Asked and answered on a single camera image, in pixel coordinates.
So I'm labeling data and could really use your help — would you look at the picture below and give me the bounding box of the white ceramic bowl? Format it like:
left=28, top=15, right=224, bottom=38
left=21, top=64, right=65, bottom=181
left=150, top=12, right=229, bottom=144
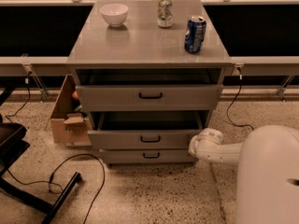
left=100, top=4, right=129, bottom=27

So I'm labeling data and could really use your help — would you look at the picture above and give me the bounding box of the grey drawer cabinet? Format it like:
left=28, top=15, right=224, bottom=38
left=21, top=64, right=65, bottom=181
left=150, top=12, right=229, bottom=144
left=66, top=0, right=234, bottom=168

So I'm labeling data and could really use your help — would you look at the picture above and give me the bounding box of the black cable far left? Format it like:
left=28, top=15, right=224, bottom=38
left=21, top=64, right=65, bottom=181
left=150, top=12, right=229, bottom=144
left=4, top=71, right=33, bottom=123

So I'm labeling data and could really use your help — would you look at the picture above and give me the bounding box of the grey drawer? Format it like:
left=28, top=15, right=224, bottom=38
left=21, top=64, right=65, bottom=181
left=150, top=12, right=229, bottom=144
left=88, top=111, right=206, bottom=150
left=100, top=149, right=197, bottom=164
left=76, top=85, right=222, bottom=111

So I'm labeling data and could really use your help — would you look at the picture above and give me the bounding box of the black floor cable left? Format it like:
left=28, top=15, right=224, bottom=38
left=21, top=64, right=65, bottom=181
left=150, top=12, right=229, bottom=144
left=7, top=152, right=107, bottom=224

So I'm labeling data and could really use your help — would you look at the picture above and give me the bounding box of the black chair base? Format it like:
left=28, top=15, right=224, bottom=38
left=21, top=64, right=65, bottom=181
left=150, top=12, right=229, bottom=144
left=1, top=90, right=85, bottom=224

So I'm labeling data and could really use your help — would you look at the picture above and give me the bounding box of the grey bottom drawer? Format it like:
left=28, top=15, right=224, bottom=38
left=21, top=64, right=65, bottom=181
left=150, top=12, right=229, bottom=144
left=100, top=149, right=197, bottom=164

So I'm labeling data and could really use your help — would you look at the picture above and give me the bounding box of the blue pepsi can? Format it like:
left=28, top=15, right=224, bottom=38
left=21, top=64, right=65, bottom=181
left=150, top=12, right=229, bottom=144
left=184, top=15, right=206, bottom=53

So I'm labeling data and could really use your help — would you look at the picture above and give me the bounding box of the grey railing beam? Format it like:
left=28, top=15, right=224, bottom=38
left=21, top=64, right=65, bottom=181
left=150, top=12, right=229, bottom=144
left=0, top=56, right=299, bottom=77

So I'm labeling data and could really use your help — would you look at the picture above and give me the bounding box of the white green soda can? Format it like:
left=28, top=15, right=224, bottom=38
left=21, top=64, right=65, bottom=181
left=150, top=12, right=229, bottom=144
left=157, top=0, right=173, bottom=28

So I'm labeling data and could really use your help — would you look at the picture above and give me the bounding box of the black cable right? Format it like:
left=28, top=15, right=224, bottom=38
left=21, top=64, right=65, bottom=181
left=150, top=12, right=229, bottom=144
left=225, top=75, right=255, bottom=132

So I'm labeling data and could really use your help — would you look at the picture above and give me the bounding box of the grey top drawer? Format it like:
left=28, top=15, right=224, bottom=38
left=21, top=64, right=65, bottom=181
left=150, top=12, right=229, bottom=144
left=76, top=85, right=222, bottom=111

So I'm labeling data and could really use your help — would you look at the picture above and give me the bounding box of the cardboard box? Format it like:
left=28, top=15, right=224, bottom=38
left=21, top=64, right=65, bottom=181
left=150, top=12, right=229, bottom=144
left=50, top=75, right=92, bottom=146

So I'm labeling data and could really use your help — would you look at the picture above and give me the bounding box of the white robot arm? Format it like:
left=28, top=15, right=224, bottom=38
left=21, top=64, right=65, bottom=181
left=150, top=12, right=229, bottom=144
left=189, top=125, right=299, bottom=224

